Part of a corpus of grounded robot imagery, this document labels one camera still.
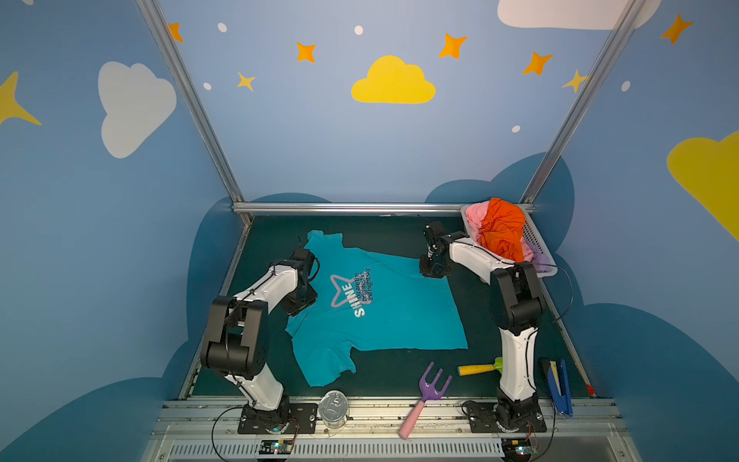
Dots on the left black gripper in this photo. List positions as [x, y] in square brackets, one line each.
[298, 300]

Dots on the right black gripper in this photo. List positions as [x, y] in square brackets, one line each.
[433, 268]

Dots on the teal printed t shirt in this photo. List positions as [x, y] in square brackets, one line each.
[369, 301]

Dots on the white plastic laundry basket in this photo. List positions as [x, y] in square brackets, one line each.
[531, 235]

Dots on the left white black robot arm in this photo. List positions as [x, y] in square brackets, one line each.
[236, 340]

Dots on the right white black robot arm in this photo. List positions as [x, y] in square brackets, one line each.
[517, 306]

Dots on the pink t shirt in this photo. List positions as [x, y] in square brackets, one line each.
[498, 226]

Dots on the orange t shirt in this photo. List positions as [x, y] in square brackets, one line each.
[501, 231]

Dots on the lilac t shirt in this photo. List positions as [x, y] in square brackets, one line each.
[542, 262]

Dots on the green yellow toy trowel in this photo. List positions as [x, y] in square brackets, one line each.
[479, 369]

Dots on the purple pink toy rake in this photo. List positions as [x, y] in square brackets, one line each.
[429, 391]

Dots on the red tipped white pen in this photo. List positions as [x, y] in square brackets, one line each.
[568, 342]

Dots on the silver tin can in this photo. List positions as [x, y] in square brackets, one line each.
[334, 409]

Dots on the blue stapler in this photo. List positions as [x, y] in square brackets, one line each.
[557, 379]

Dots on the left green circuit board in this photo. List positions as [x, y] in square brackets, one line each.
[276, 447]

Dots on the green circuit board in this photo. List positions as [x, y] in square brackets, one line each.
[276, 447]
[516, 450]

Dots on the right green circuit board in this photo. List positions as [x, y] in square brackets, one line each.
[516, 450]

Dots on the horizontal aluminium frame bar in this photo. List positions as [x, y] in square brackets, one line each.
[355, 209]

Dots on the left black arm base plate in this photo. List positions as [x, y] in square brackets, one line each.
[300, 417]

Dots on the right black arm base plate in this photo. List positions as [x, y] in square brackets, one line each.
[491, 417]

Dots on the front aluminium rail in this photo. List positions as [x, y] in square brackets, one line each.
[206, 430]

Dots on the left aluminium frame post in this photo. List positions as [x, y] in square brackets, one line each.
[156, 22]

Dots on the aluminium frame post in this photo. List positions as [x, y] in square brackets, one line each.
[156, 22]
[609, 55]

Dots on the right aluminium frame post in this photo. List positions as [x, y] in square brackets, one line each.
[609, 55]

